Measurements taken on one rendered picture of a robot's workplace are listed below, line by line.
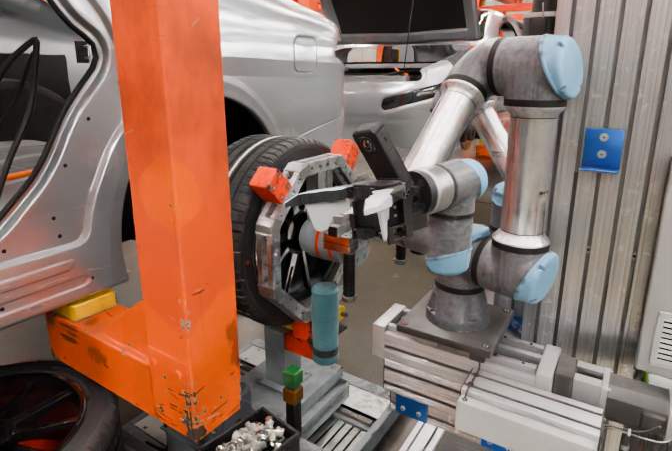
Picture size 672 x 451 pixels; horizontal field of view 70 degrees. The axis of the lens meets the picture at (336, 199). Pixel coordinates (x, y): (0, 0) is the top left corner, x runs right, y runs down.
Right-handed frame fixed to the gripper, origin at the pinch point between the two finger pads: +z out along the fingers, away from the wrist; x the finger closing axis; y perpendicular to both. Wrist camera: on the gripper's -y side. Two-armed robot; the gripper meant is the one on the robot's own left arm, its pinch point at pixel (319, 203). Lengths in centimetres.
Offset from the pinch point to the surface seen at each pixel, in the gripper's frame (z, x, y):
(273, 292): -39, 71, 39
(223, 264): -16, 57, 21
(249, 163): -44, 83, 0
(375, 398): -93, 86, 105
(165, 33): -6, 47, -30
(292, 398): -26, 49, 58
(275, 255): -41, 71, 28
